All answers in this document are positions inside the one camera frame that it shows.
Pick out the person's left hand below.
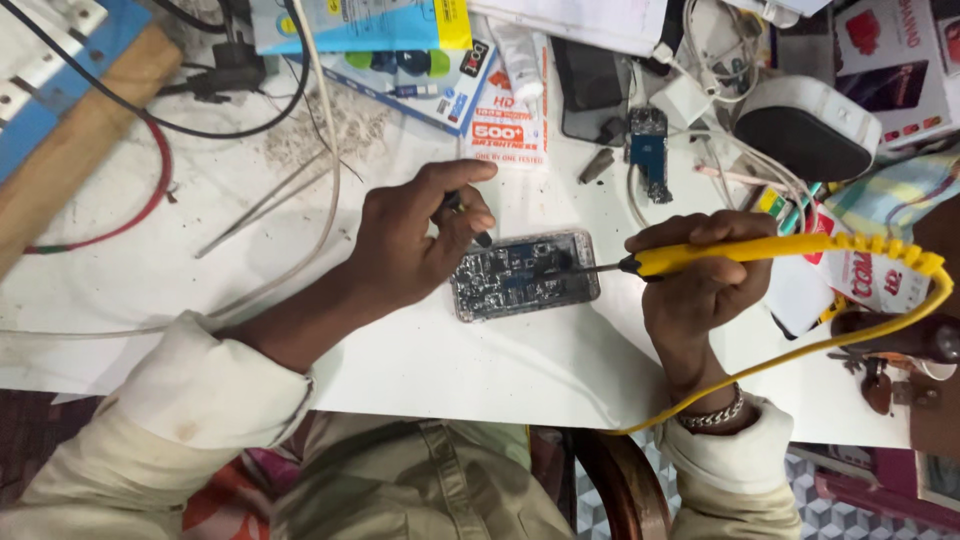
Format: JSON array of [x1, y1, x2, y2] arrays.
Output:
[[348, 159, 499, 316]]

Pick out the person's right hand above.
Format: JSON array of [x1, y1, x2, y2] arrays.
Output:
[[624, 210, 779, 393]]

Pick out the small black hand tool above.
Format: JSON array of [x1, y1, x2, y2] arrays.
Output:
[[441, 190, 495, 249]]

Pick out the yellow soldering iron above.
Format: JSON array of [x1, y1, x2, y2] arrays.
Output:
[[525, 231, 948, 285]]

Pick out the white flat panel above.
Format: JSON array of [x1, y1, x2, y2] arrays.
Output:
[[763, 255, 850, 342]]

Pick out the opened phone with bare circuitry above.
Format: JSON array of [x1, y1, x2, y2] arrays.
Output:
[[449, 228, 602, 324]]

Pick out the teal pen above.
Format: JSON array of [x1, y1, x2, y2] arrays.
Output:
[[778, 181, 824, 235]]

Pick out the metal tweezers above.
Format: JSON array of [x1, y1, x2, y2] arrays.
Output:
[[194, 148, 336, 261]]

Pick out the blue circuit board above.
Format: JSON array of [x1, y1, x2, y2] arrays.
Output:
[[624, 105, 675, 206]]

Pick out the white and orange display packet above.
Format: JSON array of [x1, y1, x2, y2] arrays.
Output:
[[460, 30, 550, 171]]

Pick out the blue and white earbuds box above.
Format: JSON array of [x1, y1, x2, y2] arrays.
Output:
[[288, 37, 501, 138]]

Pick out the small dark grey metal piece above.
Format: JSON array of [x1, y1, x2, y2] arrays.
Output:
[[576, 147, 617, 186]]

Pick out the white and red packet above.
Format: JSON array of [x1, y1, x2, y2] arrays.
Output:
[[801, 202, 933, 316]]

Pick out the red-brown chair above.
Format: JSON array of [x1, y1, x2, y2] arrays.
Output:
[[528, 424, 674, 540]]

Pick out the brown key fob with keys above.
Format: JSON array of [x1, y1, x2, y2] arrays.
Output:
[[827, 351, 942, 418]]

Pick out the white charger block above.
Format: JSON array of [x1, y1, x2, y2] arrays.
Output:
[[648, 73, 715, 130]]

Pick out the white and black rounded device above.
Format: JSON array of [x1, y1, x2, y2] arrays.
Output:
[[732, 75, 884, 184]]

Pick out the white glue tube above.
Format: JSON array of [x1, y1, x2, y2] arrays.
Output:
[[486, 18, 546, 103]]

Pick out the checked cloth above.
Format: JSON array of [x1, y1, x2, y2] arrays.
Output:
[[823, 152, 960, 243]]

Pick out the light blue flat package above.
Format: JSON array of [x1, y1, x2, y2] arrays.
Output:
[[249, 0, 474, 58]]

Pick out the person's beige trousers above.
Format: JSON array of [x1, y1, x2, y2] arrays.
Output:
[[268, 411, 577, 540]]

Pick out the black phone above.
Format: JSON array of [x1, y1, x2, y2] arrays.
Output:
[[549, 36, 633, 148]]

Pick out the black plug adapter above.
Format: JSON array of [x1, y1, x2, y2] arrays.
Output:
[[156, 39, 269, 105]]

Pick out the colourful patterned cloth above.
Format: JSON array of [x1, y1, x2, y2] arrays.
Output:
[[182, 444, 304, 540]]

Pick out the red and white carton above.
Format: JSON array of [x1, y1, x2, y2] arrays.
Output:
[[833, 0, 960, 153]]

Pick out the wooden plank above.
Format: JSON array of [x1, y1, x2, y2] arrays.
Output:
[[0, 22, 186, 280]]

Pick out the blue and white power board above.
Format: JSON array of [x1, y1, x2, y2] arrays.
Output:
[[0, 0, 156, 186]]

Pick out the silver chain bracelet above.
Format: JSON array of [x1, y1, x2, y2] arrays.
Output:
[[675, 381, 746, 431]]

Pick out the long white cable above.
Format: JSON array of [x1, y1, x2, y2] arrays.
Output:
[[0, 0, 343, 340]]

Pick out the thin white cable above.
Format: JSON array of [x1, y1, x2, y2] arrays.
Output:
[[625, 127, 815, 231]]

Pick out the yellow soldering iron cable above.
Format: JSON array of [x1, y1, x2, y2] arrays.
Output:
[[603, 264, 956, 437]]

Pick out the black cable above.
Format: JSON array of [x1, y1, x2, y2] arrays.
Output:
[[0, 0, 312, 141]]

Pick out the bundle of white charger cables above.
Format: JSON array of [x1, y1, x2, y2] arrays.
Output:
[[651, 0, 774, 108]]

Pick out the red cable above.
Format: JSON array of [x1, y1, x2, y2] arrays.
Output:
[[22, 118, 177, 256]]

